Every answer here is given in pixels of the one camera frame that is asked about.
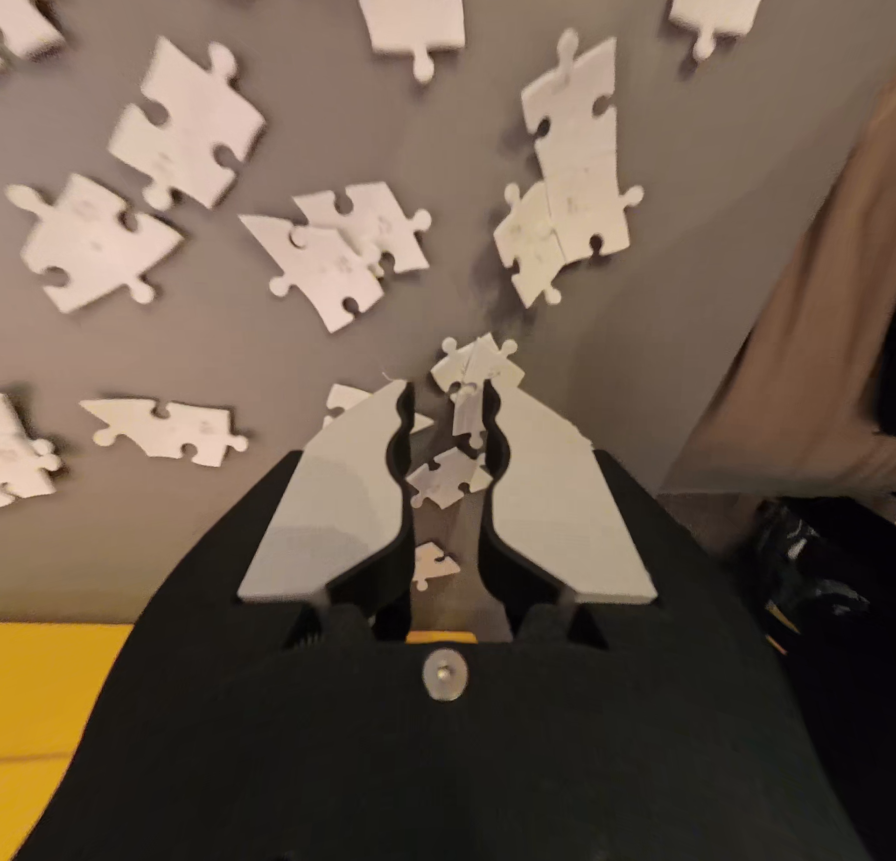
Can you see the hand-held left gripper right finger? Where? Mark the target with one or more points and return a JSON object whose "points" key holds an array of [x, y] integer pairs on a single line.
{"points": [[560, 518]]}

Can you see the person's beige trousers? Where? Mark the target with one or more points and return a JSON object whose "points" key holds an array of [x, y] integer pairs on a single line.
{"points": [[805, 350]]}

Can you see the small joined puzzle strip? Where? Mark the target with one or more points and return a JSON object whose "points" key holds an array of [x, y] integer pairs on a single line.
{"points": [[476, 364]]}

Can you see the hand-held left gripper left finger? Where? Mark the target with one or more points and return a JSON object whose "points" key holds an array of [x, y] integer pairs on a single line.
{"points": [[329, 518]]}

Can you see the yellow box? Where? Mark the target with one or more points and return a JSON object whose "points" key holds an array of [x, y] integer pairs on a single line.
{"points": [[42, 700]]}

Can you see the white puzzle pieces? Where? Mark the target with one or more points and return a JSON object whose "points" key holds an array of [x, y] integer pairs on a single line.
{"points": [[189, 126]]}

